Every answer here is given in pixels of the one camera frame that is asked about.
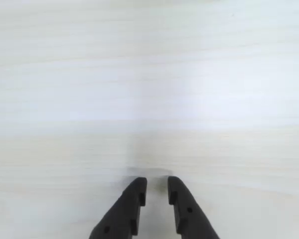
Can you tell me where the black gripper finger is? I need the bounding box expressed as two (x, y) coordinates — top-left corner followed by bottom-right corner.
(89, 177), (148, 239)
(167, 176), (220, 239)

